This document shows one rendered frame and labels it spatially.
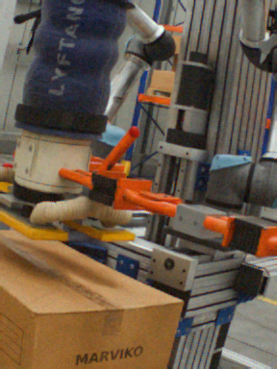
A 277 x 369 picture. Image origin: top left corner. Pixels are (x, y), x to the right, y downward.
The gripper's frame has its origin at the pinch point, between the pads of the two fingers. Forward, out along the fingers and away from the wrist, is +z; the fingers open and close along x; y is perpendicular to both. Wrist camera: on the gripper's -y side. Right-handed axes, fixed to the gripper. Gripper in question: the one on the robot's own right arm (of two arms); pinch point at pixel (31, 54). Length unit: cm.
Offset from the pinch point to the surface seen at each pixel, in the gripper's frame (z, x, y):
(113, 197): 31, -92, -7
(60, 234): 41, -81, -13
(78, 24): -4, -72, -14
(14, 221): 41, -75, -22
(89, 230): 41, -75, -3
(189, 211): 29, -109, -2
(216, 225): 30, -115, -1
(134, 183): 28, -92, -4
